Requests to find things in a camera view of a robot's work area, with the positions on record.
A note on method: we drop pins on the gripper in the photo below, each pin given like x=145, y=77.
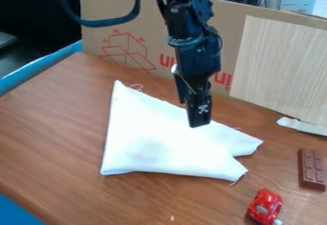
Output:
x=199, y=58

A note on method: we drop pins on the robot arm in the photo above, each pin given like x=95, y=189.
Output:
x=187, y=8

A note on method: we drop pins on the white cloth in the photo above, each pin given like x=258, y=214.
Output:
x=153, y=139

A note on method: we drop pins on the light wooden board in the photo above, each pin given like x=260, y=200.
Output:
x=281, y=69

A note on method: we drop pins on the cardboard box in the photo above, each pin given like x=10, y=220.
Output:
x=123, y=21

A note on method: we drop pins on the white paper scrap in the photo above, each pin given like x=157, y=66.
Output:
x=302, y=125

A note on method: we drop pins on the red toy car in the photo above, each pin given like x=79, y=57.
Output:
x=265, y=207

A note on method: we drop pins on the brown toy chocolate bar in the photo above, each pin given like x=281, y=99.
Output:
x=312, y=168

